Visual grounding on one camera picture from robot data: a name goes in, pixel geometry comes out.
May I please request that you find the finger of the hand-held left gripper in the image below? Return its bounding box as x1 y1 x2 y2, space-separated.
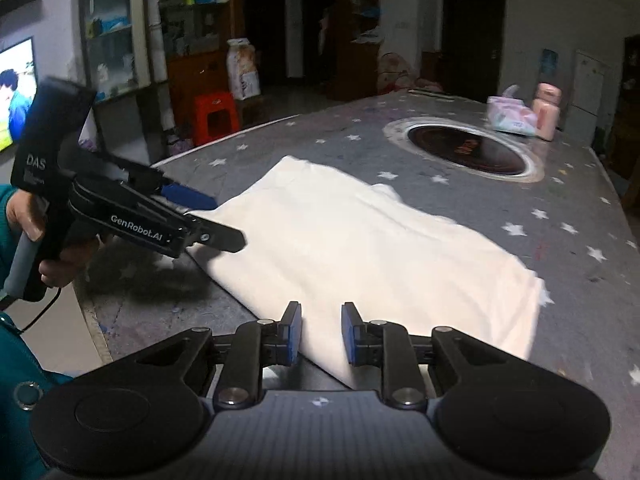
184 212 248 254
160 182 218 213

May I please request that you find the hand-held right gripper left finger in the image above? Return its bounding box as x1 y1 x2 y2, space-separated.
135 301 304 408

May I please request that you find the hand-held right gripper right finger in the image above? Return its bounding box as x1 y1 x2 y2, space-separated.
341 302 508 409

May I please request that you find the white shirt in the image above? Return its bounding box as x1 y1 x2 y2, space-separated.
191 155 549 392

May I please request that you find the person's left forearm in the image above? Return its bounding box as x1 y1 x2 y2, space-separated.
0 184 23 281

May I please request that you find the person's left hand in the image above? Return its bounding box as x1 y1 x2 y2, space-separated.
6 194 102 289

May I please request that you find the television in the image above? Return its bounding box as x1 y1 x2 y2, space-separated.
0 36 41 154

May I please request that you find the red plastic stool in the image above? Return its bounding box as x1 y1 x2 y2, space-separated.
192 91 242 148

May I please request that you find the glass door cabinet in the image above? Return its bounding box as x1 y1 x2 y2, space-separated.
77 0 169 105

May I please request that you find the brown wooden cupboard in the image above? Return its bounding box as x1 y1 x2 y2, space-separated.
150 0 237 136

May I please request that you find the white printed bag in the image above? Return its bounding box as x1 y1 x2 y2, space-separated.
226 38 262 101

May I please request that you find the grey star-print tablecloth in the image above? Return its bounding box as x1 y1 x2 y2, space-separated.
75 89 640 480

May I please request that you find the round inset induction hob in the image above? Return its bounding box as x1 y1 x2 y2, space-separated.
382 117 546 185

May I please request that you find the tall wooden shelf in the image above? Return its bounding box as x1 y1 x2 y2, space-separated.
324 0 387 102

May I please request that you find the pink mesh food cover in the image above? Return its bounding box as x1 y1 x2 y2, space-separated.
375 52 444 96

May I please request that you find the person's teal jacket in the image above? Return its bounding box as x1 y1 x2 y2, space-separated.
0 310 77 480

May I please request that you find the pink tissue pack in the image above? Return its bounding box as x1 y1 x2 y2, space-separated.
486 85 540 137

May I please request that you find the pink bottle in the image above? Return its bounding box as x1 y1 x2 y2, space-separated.
531 82 562 142

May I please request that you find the dark door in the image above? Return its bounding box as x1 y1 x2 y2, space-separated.
440 0 507 93

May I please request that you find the water dispenser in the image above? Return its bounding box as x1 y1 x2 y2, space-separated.
540 48 561 87

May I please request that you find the dark wooden shelf cabinet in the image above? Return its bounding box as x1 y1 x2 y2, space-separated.
606 34 640 211

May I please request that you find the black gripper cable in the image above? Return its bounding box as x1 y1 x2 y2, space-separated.
0 285 64 335

